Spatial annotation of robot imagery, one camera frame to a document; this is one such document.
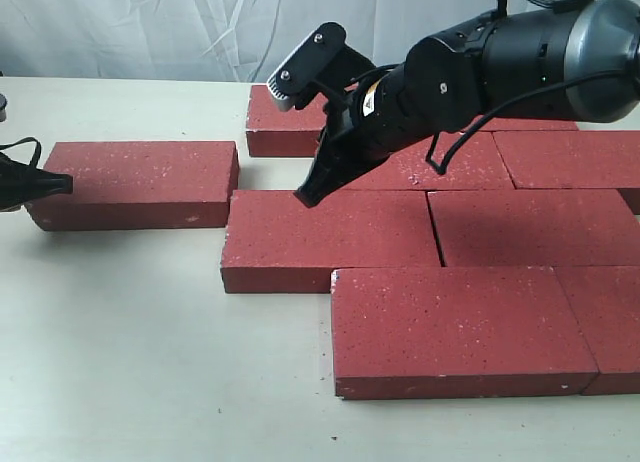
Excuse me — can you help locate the red middle right brick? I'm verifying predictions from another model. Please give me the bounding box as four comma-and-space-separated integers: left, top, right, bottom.
494, 130, 639, 215

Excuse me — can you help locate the red front left brick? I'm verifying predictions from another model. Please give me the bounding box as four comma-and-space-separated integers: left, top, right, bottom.
331, 267, 599, 400

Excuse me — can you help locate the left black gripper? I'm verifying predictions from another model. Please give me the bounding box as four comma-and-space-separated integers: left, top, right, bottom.
1, 153, 73, 211

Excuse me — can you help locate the red front right brick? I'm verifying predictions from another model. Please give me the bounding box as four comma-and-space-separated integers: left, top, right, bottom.
555, 266, 639, 396

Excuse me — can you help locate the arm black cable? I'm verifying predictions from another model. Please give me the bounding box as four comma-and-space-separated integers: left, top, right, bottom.
423, 0, 640, 177
0, 137, 43, 173

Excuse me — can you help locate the red back right brick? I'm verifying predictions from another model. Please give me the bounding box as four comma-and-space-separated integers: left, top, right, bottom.
480, 117, 578, 132

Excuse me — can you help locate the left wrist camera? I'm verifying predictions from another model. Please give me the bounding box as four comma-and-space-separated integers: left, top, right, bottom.
0, 93, 8, 123

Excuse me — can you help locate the red top brick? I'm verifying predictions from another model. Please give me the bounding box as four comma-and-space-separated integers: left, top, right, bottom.
27, 141, 240, 231

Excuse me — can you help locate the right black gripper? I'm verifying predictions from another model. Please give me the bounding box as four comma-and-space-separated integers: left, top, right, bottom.
294, 64, 435, 207

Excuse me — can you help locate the red back left brick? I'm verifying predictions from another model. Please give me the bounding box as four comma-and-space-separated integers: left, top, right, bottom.
245, 84, 327, 158

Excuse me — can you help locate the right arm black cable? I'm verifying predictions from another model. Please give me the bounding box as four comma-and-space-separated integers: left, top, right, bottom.
423, 0, 640, 177

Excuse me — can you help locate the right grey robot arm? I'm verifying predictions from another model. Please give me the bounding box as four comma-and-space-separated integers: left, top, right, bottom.
296, 0, 639, 207

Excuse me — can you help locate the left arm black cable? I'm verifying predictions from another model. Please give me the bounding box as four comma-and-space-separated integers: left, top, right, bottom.
0, 137, 43, 173

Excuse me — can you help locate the red third row brick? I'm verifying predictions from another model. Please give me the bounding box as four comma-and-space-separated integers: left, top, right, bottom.
427, 189, 639, 267

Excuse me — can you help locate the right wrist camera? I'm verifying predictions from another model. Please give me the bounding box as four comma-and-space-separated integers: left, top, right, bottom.
266, 22, 375, 112

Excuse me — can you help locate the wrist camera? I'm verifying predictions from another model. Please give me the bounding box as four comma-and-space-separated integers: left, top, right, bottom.
266, 22, 375, 112
0, 93, 8, 123

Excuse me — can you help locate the white backdrop curtain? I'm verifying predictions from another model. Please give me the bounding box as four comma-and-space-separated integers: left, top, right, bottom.
0, 0, 640, 89

